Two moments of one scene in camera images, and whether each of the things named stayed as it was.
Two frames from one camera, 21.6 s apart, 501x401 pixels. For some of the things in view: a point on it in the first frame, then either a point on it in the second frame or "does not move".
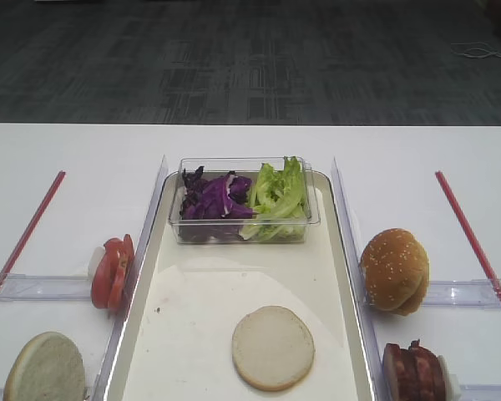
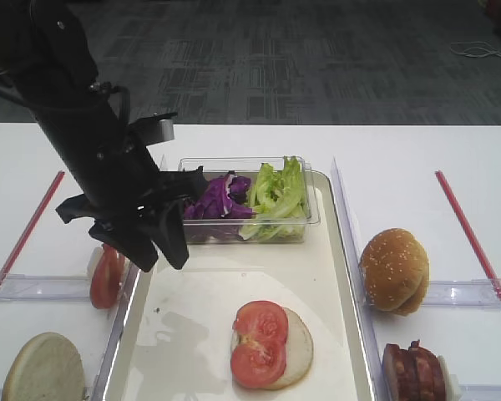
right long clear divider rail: (356, 282) does not move
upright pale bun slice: (48, 368) does not move
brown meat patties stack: (412, 374) does not move
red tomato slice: (118, 288) to (258, 359)
